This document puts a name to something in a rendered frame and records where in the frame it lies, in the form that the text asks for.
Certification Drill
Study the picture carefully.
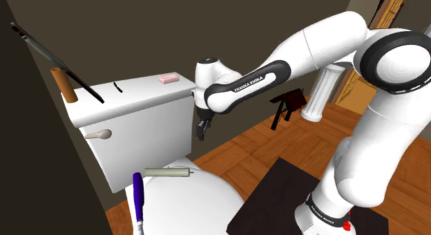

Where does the white fluted column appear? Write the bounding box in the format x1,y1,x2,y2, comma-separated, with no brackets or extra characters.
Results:
300,64,347,123

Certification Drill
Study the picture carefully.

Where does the long dark thin rod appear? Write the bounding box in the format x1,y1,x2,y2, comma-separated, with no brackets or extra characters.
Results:
10,21,106,105

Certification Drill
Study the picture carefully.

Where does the tan wooden shelf unit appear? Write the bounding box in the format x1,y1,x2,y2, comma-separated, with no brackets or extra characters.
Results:
331,0,410,116

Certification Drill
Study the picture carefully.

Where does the dark robot stand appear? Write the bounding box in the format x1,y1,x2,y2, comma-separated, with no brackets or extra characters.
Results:
226,156,390,235

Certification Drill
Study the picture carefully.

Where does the brown cardboard tube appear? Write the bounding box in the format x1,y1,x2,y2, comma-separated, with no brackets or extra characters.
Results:
50,67,79,104

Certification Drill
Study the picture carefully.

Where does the grey cylindrical stick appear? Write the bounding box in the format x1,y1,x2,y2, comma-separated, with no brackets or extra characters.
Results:
142,167,194,178

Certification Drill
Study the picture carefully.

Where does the blue and white pen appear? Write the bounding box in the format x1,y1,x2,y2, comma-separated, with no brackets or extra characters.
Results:
132,172,146,235

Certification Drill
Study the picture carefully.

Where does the pink soap bar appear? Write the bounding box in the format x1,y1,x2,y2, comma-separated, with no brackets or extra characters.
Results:
158,73,181,85

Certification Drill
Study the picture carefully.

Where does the white toilet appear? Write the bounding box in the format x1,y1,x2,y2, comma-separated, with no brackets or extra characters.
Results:
61,71,246,235

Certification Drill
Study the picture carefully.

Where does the dark red folding stand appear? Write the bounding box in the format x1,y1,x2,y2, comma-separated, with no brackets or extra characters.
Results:
269,88,308,131

